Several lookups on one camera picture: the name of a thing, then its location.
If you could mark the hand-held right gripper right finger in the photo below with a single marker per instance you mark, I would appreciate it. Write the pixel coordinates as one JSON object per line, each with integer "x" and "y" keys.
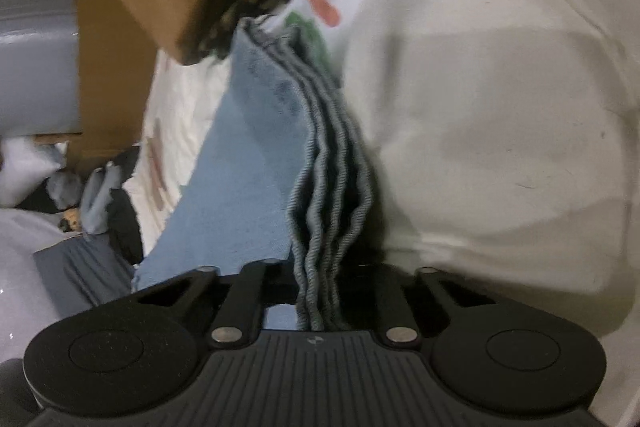
{"x": 395, "y": 302}

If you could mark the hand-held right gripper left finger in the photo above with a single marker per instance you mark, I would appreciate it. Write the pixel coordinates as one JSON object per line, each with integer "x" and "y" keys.
{"x": 247, "y": 302}

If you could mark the light blue jeans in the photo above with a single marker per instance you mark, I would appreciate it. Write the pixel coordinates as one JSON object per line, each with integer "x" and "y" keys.
{"x": 240, "y": 157}

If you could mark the black garment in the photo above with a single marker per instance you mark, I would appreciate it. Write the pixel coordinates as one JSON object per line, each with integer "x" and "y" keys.
{"x": 125, "y": 222}

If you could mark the grey blue plush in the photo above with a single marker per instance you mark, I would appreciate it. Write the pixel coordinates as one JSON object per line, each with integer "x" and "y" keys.
{"x": 95, "y": 199}

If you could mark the small brown toy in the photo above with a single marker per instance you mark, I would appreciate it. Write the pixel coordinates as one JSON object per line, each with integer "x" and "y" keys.
{"x": 70, "y": 222}

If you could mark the white printed bed sheet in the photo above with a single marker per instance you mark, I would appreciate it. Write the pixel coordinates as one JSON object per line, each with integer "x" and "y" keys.
{"x": 475, "y": 107}

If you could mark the pale shiny plastic bag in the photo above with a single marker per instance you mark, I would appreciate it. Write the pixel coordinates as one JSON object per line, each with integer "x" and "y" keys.
{"x": 20, "y": 282}

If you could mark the brown cardboard box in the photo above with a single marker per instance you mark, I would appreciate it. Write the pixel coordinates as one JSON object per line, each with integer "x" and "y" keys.
{"x": 110, "y": 82}

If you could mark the white puffy cloth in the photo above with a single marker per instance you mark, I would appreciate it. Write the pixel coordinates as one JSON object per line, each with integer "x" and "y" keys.
{"x": 20, "y": 172}

